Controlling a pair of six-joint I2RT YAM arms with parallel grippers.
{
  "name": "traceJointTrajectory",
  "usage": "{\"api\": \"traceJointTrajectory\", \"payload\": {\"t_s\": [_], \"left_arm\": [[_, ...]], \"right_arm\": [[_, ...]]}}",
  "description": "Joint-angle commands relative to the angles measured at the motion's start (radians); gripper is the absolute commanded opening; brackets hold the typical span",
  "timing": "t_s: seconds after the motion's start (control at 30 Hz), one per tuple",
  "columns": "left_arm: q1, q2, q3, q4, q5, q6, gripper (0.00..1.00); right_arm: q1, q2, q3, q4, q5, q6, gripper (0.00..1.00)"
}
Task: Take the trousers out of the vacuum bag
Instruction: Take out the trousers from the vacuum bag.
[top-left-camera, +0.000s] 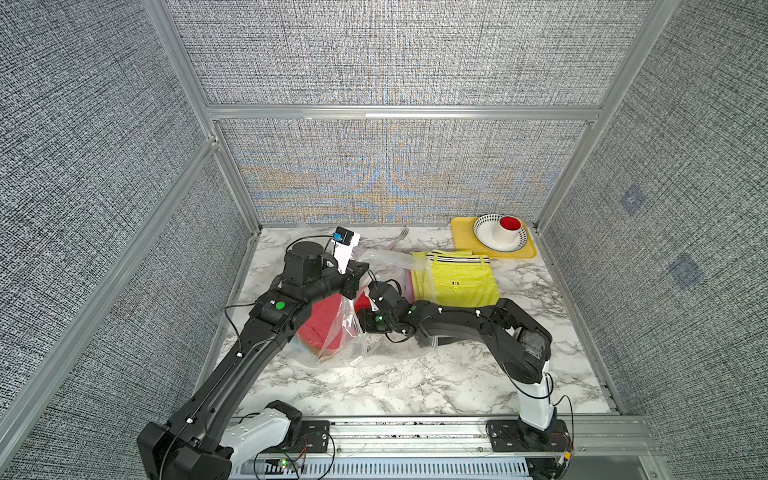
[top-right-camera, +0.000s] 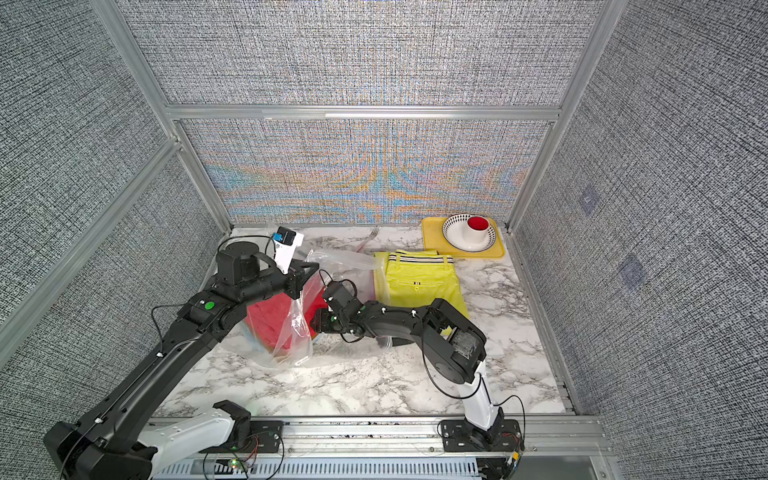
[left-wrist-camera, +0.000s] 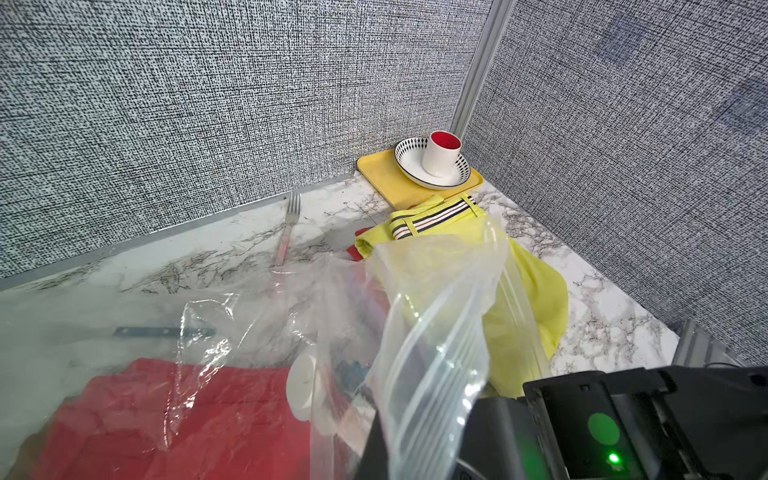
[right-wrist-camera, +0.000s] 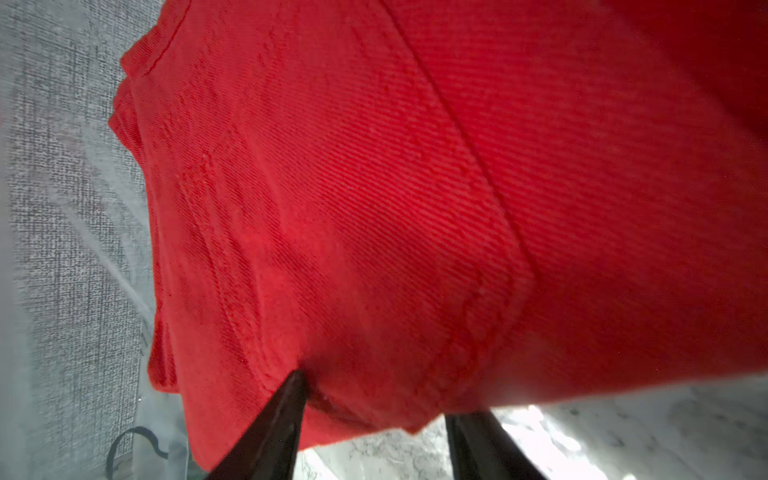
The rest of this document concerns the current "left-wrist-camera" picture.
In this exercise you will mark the yellow-green shorts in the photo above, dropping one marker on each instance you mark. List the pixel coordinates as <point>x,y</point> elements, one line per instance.
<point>530,292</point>

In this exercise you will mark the red striped-waist shorts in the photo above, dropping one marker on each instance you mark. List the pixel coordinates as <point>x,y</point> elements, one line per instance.
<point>361,249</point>

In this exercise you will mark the yellow plastic tray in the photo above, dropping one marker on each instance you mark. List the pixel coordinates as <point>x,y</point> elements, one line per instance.
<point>400,192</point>

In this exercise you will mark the pink handled fork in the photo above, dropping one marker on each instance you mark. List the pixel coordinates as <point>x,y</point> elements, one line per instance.
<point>291,219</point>

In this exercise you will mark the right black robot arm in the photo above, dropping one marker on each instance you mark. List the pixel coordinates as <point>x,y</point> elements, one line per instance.
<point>666,423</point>

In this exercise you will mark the colourful folded clothes stack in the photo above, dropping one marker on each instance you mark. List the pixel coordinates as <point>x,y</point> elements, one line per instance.
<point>159,420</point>

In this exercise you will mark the white patterned bowl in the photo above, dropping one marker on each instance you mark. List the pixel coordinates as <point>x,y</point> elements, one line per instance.
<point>409,155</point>

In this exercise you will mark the white cup red inside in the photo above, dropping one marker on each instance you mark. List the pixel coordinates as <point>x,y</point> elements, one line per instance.
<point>442,151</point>

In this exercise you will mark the clear plastic vacuum bag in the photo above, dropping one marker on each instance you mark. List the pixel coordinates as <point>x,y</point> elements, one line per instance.
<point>396,338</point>

